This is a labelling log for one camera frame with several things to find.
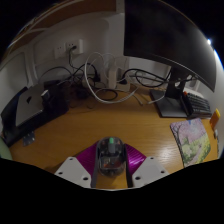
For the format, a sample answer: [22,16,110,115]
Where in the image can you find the black computer monitor with stand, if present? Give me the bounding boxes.
[123,0,217,119]

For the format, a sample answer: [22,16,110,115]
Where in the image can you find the white power strip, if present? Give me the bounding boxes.
[83,75,131,93]

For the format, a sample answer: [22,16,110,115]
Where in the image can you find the black computer keyboard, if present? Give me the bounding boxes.
[181,90,213,118]

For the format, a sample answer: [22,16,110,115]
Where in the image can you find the white wall socket plate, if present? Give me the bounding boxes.
[65,38,84,55]
[54,43,67,60]

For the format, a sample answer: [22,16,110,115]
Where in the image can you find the silver mini computer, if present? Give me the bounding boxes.
[15,83,46,128]

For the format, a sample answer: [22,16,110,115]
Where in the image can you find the cherry blossom print mouse pad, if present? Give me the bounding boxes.
[169,117,212,168]

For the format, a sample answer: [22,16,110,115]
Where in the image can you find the small grey metal bracket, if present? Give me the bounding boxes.
[22,130,36,147]

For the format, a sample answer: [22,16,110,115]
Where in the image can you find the transparent grey computer mouse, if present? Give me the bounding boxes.
[95,135,128,177]

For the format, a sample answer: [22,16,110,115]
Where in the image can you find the white cable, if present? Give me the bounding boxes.
[83,51,139,104]

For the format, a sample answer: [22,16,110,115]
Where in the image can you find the orange bottle with yellow cap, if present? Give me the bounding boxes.
[209,108,221,131]

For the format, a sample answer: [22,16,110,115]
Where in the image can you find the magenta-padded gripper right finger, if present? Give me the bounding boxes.
[123,142,170,189]

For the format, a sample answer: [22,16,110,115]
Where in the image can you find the black desktop stand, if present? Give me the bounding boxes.
[0,79,70,148]

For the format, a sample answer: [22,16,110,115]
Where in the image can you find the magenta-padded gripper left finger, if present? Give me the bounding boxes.
[54,141,100,189]

